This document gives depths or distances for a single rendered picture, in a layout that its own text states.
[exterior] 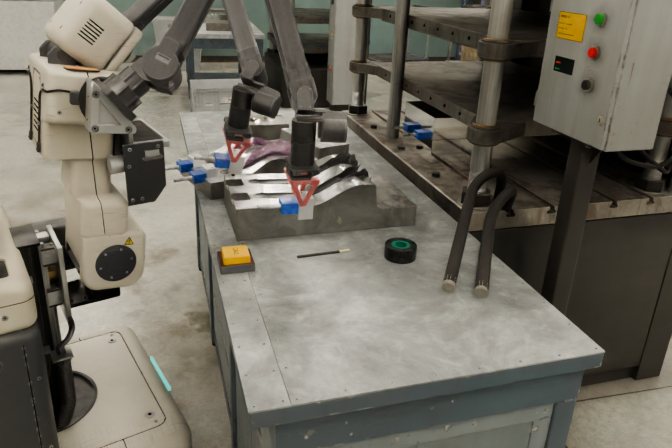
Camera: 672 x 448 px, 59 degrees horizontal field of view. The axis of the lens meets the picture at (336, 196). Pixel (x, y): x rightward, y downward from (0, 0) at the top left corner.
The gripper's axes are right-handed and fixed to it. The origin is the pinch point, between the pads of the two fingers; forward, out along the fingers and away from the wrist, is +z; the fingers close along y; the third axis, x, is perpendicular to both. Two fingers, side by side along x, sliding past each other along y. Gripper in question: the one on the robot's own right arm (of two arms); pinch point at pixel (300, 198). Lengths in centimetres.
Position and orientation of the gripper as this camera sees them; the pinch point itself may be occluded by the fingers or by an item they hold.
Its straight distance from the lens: 144.4
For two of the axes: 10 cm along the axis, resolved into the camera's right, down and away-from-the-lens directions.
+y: -2.8, -3.7, 8.9
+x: -9.6, 0.4, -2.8
